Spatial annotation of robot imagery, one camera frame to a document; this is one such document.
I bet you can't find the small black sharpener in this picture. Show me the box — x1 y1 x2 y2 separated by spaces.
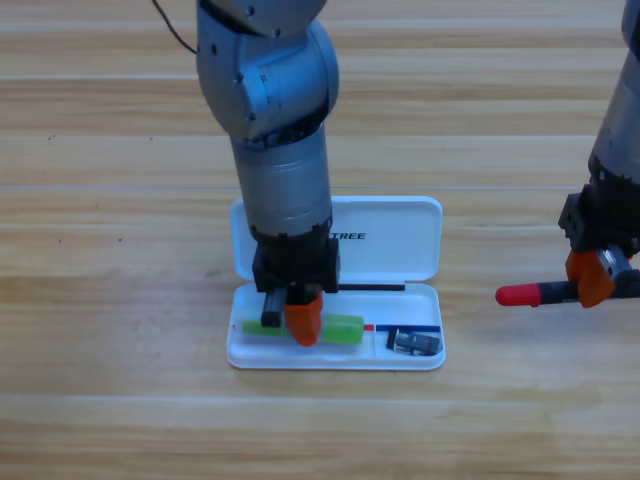
385 327 445 357

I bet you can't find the green highlighter pen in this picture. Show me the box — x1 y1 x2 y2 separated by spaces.
241 313 365 346

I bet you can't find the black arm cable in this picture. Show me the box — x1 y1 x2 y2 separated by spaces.
151 0 200 54

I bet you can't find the white Unitree pencil case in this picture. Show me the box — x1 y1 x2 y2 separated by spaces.
225 195 447 372

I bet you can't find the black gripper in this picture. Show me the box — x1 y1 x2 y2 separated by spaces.
250 224 343 348
558 172 640 309

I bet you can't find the red and black marker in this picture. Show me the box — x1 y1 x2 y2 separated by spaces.
494 280 640 308

